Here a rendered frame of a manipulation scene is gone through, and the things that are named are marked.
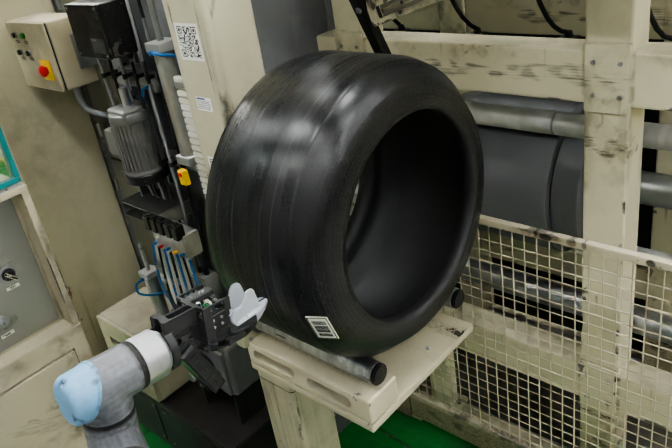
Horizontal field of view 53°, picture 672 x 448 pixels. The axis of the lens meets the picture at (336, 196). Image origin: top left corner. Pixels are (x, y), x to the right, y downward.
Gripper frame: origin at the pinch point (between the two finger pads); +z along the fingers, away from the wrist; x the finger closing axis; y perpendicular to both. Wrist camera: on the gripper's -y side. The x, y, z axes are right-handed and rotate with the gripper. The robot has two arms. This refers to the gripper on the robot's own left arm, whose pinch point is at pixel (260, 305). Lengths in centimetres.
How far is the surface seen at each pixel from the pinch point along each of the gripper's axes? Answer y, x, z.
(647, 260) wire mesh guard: -6, -43, 63
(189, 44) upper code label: 40, 33, 17
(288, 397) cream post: -50, 29, 27
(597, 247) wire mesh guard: -6, -33, 63
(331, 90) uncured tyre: 34.5, -5.4, 16.0
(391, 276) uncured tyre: -14.8, 5.3, 42.2
